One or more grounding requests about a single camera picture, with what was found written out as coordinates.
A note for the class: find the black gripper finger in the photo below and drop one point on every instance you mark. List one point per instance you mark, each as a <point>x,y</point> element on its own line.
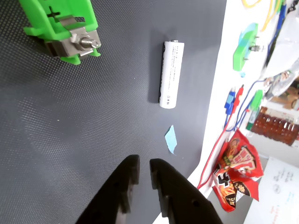
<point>180,198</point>
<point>116,186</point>

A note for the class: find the white AA battery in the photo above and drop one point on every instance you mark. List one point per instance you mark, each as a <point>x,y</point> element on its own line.
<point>171,74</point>

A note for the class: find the green battery holder metal contacts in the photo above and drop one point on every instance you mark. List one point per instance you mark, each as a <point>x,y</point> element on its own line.
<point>58,25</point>

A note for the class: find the small blue tape scrap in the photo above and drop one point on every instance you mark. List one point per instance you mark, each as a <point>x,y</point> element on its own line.
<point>171,140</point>

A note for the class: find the red snack bag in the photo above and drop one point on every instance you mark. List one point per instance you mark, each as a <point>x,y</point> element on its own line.
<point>240,168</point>

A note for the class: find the black textured mat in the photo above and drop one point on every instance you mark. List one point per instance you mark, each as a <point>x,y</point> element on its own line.
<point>93,112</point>

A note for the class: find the white paper sheet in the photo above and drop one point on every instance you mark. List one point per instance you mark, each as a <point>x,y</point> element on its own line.
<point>278,193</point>

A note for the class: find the small green printed part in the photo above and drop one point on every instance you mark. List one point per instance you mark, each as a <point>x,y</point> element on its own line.
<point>257,99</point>

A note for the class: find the tiny light blue piece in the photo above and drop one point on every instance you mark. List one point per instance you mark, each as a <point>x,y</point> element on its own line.
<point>242,74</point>

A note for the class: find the green printed part with pins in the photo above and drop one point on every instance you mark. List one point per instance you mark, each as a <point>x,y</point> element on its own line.
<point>244,46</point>

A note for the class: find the clear silver plastic bag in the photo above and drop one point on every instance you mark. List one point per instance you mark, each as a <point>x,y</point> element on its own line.
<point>283,46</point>

